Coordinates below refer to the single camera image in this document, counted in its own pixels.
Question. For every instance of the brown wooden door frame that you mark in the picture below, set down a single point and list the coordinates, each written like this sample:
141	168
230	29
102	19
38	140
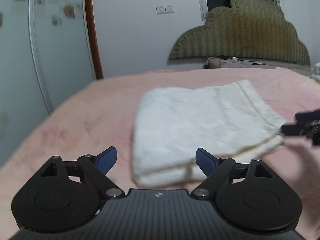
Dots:
93	30

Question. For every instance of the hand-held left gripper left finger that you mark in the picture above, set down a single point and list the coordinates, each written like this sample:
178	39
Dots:
107	161

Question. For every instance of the white towel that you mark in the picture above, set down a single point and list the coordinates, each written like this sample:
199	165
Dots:
200	127

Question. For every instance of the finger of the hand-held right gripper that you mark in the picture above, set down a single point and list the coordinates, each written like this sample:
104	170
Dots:
300	129
308	115

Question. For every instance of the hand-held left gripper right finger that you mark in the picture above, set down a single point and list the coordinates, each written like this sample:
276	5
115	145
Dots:
206	162

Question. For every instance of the white wall socket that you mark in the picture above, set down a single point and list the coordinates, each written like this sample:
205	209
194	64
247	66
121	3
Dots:
170	8
160	9

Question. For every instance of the group of brown door stickers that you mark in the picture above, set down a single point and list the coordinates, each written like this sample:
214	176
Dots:
68	11

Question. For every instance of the pink blanket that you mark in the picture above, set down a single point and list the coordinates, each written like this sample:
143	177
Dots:
82	130

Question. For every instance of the frosted glass sliding door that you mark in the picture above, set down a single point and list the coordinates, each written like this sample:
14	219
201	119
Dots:
60	62

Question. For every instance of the yellow cloth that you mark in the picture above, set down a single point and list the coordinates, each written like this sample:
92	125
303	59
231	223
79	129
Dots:
316	79

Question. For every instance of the olive striped headboard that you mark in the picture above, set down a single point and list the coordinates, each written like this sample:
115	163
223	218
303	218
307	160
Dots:
247	37

